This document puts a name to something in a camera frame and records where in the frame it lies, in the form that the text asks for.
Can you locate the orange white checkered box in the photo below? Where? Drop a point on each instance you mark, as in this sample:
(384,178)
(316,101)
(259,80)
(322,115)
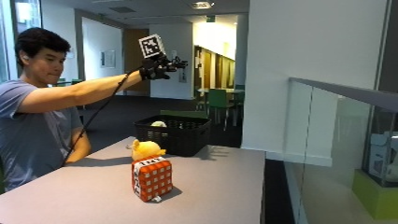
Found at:
(152,180)

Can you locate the wooden door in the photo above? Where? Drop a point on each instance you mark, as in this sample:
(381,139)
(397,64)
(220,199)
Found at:
(135,65)

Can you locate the ceiling vent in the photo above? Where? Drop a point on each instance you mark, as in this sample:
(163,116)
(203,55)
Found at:
(123,9)

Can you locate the green exit sign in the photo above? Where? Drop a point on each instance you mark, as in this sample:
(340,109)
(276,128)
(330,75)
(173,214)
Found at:
(211,19)

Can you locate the yellow soft toy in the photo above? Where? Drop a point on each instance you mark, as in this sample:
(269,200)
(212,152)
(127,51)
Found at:
(145,150)

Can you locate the the person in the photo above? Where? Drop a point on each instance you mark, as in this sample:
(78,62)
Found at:
(34,130)

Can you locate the white marker cube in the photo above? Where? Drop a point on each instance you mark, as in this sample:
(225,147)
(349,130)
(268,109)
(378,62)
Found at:
(151,45)

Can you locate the green bench back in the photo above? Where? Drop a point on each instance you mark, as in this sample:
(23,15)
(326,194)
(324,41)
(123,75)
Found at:
(183,113)

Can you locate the green chair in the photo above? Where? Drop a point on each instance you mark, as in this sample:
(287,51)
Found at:
(240,96)
(219,99)

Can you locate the pale round item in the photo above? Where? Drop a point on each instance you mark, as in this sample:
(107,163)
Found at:
(159,124)

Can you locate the glass railing with grey handrail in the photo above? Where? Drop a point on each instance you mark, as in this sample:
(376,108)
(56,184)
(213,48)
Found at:
(332,124)

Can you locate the wooden wall lockers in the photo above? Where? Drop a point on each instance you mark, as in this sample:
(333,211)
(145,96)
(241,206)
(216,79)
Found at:
(216,68)

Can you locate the black plastic basket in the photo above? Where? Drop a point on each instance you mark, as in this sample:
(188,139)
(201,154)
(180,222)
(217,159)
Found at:
(179,137)

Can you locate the lime green block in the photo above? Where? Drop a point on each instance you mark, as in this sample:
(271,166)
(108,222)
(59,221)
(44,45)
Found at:
(374,196)

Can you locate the pale background table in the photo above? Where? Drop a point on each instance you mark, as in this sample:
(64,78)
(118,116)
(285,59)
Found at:
(220,90)

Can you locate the white cabinet behind glass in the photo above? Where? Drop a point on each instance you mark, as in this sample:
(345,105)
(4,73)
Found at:
(384,158)

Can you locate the white earbud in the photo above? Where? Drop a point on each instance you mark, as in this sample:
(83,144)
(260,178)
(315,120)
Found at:
(26,58)

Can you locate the framed wall picture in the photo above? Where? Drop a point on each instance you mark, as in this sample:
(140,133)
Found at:
(108,58)

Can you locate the ceiling light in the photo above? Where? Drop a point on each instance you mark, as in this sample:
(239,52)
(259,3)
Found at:
(201,4)

